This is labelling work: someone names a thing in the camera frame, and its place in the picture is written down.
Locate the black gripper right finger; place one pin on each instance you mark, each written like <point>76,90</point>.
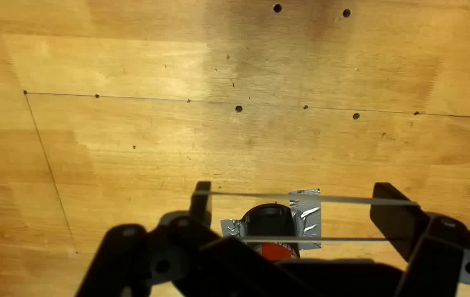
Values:
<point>442,248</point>

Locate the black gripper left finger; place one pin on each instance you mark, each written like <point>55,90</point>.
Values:
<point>136,258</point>

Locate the thin grey rubber band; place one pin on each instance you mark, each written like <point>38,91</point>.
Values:
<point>343,199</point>

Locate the black cup with red band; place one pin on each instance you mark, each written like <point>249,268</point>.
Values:
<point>269,220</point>

